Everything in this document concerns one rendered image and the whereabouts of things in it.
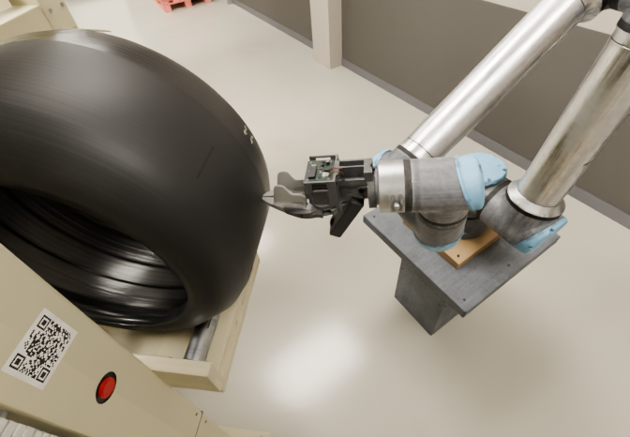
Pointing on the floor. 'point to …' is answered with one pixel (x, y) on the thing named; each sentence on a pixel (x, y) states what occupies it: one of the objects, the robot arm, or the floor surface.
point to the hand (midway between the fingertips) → (269, 200)
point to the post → (84, 373)
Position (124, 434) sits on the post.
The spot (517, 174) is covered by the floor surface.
